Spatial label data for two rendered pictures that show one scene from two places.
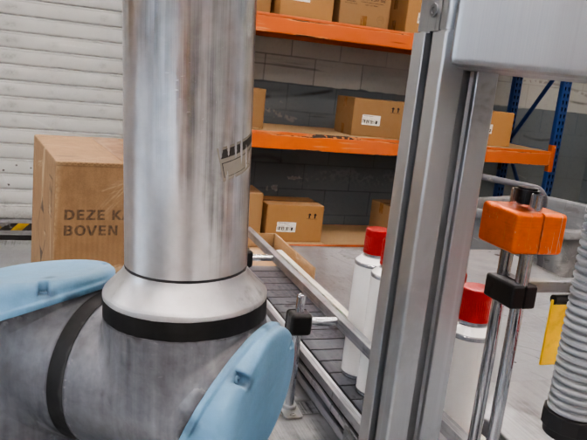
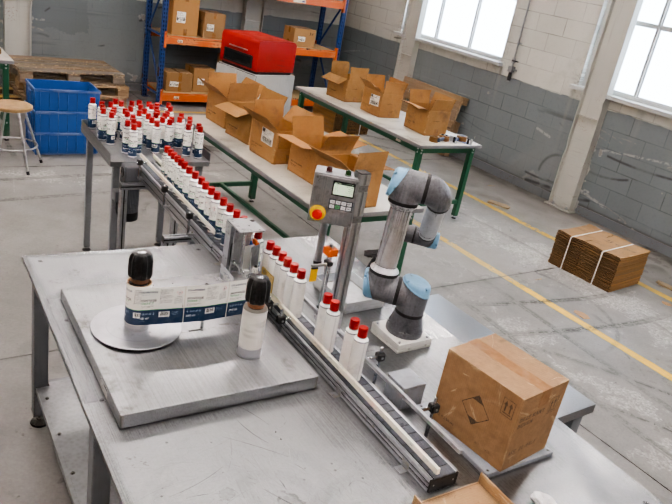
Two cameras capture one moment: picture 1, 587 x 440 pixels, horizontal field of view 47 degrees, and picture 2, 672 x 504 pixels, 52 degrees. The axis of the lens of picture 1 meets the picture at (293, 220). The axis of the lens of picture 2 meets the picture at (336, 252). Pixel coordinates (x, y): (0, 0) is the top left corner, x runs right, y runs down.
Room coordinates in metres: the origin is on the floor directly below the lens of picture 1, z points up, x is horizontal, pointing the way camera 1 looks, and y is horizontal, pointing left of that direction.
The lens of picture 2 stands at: (2.76, -0.81, 2.18)
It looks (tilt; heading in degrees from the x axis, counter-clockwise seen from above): 23 degrees down; 164
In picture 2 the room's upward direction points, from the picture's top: 11 degrees clockwise
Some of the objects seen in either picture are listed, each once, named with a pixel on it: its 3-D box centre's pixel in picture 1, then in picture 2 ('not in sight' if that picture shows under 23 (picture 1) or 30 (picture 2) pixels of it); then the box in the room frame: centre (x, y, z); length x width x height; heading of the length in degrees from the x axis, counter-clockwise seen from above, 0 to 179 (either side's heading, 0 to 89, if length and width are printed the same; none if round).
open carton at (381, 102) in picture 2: not in sight; (380, 95); (-4.05, 1.33, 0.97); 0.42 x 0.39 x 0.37; 110
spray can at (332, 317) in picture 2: not in sight; (330, 326); (0.70, -0.17, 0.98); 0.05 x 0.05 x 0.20
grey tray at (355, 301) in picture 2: not in sight; (348, 290); (0.17, 0.04, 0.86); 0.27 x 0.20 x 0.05; 21
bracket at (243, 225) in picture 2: not in sight; (246, 225); (0.20, -0.45, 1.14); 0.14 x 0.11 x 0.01; 20
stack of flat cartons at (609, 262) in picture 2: not in sight; (598, 256); (-2.16, 3.04, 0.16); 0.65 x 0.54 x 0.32; 27
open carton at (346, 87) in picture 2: not in sight; (347, 81); (-4.63, 1.11, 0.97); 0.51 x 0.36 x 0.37; 115
